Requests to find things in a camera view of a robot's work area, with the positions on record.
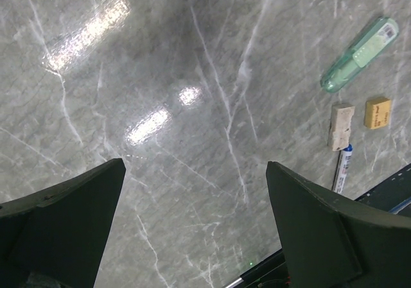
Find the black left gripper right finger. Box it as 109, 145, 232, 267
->
266, 161, 411, 288

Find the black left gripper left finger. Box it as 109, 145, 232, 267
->
1, 158, 126, 287

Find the clear blue ballpoint pen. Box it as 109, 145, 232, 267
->
332, 144, 353, 194

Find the white worn eraser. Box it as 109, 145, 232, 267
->
328, 103, 355, 151

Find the yellow small eraser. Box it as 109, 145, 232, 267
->
364, 97, 392, 130

